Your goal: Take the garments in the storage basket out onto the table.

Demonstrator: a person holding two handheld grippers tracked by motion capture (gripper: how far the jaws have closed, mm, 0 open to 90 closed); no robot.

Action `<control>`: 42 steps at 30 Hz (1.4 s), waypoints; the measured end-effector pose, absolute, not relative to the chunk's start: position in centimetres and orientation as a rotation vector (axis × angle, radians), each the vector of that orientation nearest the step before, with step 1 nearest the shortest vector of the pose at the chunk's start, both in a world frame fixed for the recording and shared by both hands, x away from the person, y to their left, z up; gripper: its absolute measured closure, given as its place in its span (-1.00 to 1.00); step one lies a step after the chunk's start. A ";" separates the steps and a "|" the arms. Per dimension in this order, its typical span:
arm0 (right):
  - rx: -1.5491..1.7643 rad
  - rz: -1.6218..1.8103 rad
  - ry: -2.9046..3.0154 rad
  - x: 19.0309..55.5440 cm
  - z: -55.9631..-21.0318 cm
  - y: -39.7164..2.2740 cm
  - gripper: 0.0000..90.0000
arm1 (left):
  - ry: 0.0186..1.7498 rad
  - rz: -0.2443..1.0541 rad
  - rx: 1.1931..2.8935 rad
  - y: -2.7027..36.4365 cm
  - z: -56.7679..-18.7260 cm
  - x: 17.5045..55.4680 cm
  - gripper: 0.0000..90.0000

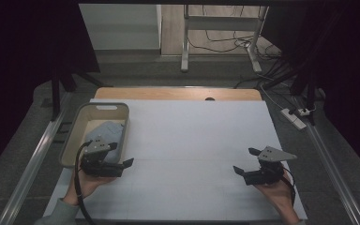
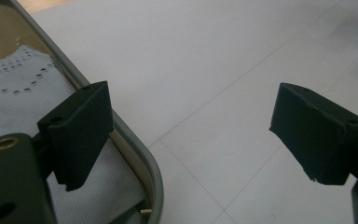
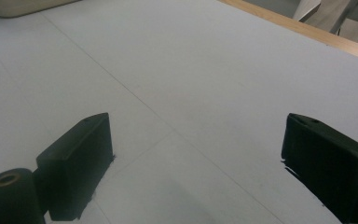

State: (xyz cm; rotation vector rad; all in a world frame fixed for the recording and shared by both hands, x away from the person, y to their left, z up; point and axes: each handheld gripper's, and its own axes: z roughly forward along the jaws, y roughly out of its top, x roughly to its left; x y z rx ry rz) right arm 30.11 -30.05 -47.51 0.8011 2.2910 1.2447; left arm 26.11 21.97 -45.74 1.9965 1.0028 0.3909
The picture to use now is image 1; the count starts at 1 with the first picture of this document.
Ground black floor cables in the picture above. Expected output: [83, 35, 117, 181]
[187, 5, 284, 64]

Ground white plug adapter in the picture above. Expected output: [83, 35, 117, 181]
[297, 107, 316, 117]

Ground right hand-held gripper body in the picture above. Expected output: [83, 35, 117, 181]
[243, 145, 298, 187]

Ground black metal stand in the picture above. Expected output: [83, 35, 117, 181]
[50, 70, 114, 123]

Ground white cabinet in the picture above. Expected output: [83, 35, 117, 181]
[78, 3, 163, 52]

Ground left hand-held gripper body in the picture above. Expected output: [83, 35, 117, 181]
[80, 135, 125, 178]

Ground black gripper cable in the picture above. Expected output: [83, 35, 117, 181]
[73, 140, 98, 225]

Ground person's right hand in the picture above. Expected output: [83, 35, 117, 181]
[254, 172, 299, 218]

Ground white power strip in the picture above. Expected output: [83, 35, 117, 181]
[279, 107, 308, 131]

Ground black wrist strap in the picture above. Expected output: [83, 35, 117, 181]
[280, 168, 297, 207]

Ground grey plastic basket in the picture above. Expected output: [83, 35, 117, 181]
[58, 102, 130, 170]

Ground aluminium floor rail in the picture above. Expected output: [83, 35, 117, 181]
[292, 96, 360, 225]
[0, 93, 73, 225]

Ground wooden table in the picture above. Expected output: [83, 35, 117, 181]
[93, 86, 263, 102]

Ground dark curtain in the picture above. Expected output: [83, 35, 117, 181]
[262, 0, 360, 176]
[0, 0, 101, 182]

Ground light blue cloth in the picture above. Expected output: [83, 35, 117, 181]
[84, 121, 126, 164]

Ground person's left hand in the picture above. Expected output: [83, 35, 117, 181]
[62, 169, 117, 207]

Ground white table mat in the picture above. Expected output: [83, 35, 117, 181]
[43, 97, 308, 221]

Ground white metal desk frame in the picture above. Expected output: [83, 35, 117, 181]
[180, 4, 270, 75]

